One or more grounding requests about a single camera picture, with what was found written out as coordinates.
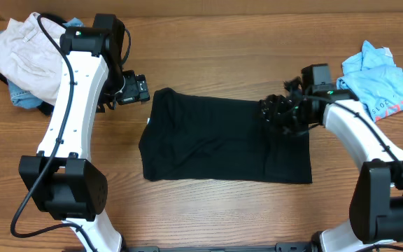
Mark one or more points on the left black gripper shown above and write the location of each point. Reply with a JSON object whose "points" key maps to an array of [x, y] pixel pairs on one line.
{"points": [[138, 88]]}

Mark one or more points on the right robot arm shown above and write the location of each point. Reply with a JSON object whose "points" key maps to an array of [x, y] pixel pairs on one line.
{"points": [[376, 209]]}

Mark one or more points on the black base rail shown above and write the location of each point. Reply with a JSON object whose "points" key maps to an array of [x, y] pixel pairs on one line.
{"points": [[215, 248]]}

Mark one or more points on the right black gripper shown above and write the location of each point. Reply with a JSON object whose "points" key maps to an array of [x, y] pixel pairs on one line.
{"points": [[278, 114]]}

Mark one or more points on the black t-shirt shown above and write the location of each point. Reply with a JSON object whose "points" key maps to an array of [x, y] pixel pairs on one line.
{"points": [[190, 137]]}

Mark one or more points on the light blue printed t-shirt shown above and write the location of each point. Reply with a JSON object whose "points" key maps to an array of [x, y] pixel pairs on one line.
{"points": [[377, 81]]}

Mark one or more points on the blue folded jeans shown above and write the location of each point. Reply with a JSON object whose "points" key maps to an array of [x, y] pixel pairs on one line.
{"points": [[21, 98]]}

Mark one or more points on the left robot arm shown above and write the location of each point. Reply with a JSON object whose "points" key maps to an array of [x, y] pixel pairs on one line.
{"points": [[60, 178]]}

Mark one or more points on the beige folded trousers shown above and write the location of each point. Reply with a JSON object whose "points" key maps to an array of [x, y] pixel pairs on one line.
{"points": [[26, 59]]}

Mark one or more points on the black folded garment under pile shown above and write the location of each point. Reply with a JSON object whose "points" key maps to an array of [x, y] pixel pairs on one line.
{"points": [[45, 108]]}

